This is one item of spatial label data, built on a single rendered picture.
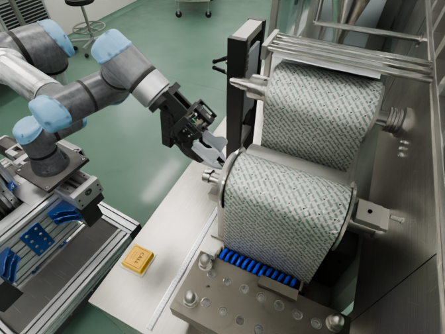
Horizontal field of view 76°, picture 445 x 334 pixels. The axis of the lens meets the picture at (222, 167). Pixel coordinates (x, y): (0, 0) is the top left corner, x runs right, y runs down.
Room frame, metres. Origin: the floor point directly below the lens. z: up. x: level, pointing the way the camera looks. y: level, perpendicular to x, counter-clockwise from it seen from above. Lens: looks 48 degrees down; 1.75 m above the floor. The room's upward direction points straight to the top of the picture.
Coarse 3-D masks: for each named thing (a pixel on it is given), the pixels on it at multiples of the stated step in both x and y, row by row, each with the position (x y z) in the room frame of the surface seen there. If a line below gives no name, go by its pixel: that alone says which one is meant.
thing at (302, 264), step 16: (224, 224) 0.36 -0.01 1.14; (240, 224) 0.34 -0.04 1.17; (224, 240) 0.36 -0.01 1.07; (240, 240) 0.34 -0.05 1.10; (256, 240) 0.33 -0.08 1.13; (272, 240) 0.31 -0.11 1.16; (256, 256) 0.32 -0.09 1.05; (272, 256) 0.31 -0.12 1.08; (288, 256) 0.29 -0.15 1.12; (304, 256) 0.28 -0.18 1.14; (320, 256) 0.27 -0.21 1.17; (288, 272) 0.29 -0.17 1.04; (304, 272) 0.27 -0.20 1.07
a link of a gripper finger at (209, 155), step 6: (198, 144) 0.45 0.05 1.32; (198, 150) 0.46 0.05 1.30; (204, 150) 0.45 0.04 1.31; (210, 150) 0.44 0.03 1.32; (216, 150) 0.44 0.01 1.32; (204, 156) 0.45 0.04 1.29; (210, 156) 0.44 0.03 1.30; (216, 156) 0.44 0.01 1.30; (204, 162) 0.44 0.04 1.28; (210, 162) 0.44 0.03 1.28; (216, 162) 0.45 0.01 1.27; (216, 168) 0.44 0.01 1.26
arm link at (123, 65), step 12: (108, 36) 0.54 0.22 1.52; (120, 36) 0.56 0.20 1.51; (96, 48) 0.53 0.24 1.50; (108, 48) 0.53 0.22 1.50; (120, 48) 0.53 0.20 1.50; (132, 48) 0.55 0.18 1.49; (108, 60) 0.52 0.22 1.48; (120, 60) 0.52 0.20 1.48; (132, 60) 0.52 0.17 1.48; (144, 60) 0.54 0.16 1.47; (108, 72) 0.52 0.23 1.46; (120, 72) 0.51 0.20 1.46; (132, 72) 0.51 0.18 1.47; (144, 72) 0.51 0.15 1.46; (120, 84) 0.53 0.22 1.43; (132, 84) 0.50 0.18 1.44
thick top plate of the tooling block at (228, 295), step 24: (216, 264) 0.31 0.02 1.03; (192, 288) 0.25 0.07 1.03; (216, 288) 0.25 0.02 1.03; (240, 288) 0.25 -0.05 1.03; (192, 312) 0.20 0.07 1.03; (216, 312) 0.20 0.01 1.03; (240, 312) 0.20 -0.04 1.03; (264, 312) 0.20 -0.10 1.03; (288, 312) 0.20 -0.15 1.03; (312, 312) 0.20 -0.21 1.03; (336, 312) 0.20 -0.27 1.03
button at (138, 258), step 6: (138, 246) 0.42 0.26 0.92; (132, 252) 0.39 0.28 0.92; (138, 252) 0.39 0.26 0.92; (144, 252) 0.39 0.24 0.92; (150, 252) 0.39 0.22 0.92; (126, 258) 0.37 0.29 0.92; (132, 258) 0.37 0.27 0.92; (138, 258) 0.37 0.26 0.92; (144, 258) 0.37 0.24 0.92; (150, 258) 0.38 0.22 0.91; (126, 264) 0.36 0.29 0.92; (132, 264) 0.36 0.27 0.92; (138, 264) 0.36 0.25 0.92; (144, 264) 0.36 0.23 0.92; (138, 270) 0.34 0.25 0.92
